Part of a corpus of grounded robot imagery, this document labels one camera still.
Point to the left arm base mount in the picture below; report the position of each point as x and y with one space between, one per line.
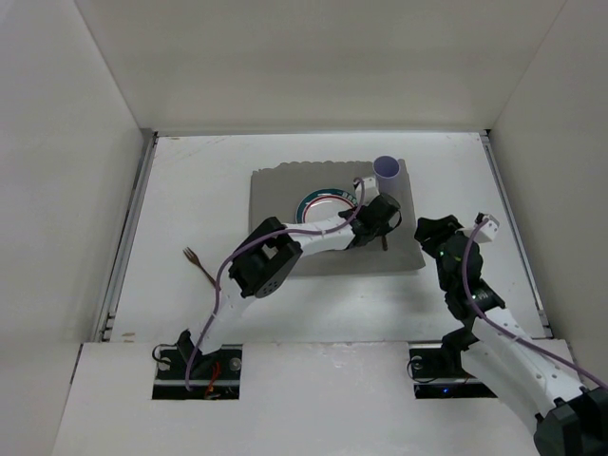
213 377

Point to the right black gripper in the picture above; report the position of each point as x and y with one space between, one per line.
437 229

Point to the left aluminium frame rail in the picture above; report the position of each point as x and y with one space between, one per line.
111 292

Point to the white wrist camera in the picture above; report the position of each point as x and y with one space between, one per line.
486 227
365 189

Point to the right aluminium frame rail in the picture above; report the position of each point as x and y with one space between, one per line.
487 145

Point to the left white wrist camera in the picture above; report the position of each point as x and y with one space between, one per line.
365 189

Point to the white plate green red rim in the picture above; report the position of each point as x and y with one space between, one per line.
323 204

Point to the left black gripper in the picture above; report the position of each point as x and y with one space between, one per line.
385 211

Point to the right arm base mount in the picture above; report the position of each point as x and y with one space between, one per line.
437 372

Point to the purple plastic cup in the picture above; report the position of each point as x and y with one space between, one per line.
387 171

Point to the brown wooden fork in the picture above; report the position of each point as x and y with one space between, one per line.
192 257

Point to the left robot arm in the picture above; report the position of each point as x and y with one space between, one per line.
263 261

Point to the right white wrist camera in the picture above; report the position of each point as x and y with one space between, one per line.
486 227

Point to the aluminium frame rail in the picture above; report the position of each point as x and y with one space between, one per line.
487 145
111 292

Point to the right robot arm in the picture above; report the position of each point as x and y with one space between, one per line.
562 415

